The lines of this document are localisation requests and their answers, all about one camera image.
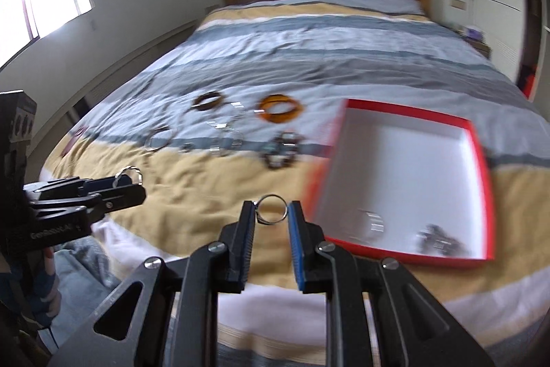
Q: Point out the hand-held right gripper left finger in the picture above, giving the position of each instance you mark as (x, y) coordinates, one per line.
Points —
(247, 238)

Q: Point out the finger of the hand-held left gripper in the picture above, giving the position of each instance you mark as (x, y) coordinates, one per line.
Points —
(120, 197)
(103, 183)

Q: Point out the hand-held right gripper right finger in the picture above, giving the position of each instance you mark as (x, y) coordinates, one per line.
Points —
(296, 246)

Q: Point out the dark brown bangle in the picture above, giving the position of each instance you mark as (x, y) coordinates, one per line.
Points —
(198, 102)

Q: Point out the amber orange bangle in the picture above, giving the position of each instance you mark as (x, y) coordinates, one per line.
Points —
(267, 114)

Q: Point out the red cardboard box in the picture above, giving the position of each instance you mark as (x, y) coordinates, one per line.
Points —
(399, 169)

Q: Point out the person's left hand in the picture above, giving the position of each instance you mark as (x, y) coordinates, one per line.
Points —
(48, 276)

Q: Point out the thin silver bangle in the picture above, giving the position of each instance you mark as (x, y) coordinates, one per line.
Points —
(150, 147)

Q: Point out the grey-blue cloth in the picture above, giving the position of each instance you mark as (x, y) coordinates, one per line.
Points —
(81, 264)

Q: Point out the striped duvet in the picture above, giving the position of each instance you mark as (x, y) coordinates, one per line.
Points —
(300, 49)

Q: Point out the wooden nightstand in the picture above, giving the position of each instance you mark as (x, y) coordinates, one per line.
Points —
(481, 49)

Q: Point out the purple tissue box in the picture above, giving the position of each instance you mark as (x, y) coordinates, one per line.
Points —
(475, 34)

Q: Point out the orange red bag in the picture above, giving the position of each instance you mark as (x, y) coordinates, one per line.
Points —
(529, 83)

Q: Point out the wall socket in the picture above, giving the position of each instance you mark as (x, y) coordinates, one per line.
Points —
(458, 3)

